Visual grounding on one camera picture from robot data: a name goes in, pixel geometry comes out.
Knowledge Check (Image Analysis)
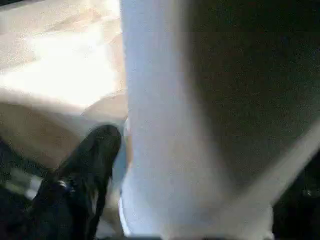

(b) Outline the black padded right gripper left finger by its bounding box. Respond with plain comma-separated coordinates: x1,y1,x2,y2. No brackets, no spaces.
30,125,122,240

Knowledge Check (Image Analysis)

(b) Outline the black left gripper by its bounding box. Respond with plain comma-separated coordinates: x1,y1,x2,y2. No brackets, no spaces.
0,142,51,240

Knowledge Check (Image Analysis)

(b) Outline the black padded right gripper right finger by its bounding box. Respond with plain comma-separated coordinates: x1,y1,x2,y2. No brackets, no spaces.
272,150,320,240

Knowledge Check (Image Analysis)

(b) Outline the white plastic table leg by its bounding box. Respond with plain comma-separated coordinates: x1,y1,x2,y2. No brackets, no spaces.
119,0,320,239

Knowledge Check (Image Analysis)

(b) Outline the white plastic table top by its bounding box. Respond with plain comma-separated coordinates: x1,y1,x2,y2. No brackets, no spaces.
0,0,130,173

